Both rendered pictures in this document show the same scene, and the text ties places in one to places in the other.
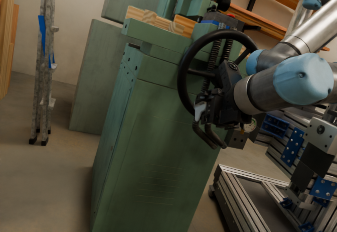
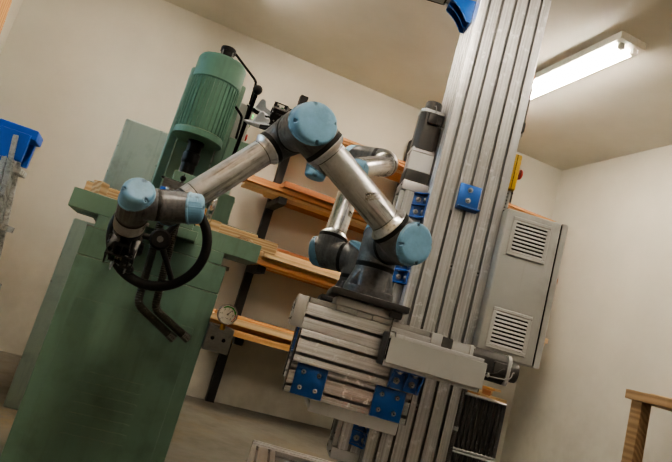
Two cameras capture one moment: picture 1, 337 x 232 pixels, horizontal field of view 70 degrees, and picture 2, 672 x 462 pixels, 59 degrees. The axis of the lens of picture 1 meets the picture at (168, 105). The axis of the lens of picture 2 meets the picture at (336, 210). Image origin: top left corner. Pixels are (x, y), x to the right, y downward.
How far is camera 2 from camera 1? 1.19 m
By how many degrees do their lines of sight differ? 25
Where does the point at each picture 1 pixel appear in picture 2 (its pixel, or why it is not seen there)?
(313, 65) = (134, 183)
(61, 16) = (39, 232)
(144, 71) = (87, 244)
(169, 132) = (118, 325)
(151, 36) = (97, 206)
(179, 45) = not seen: hidden behind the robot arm
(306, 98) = (128, 203)
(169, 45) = not seen: hidden behind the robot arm
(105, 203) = (17, 431)
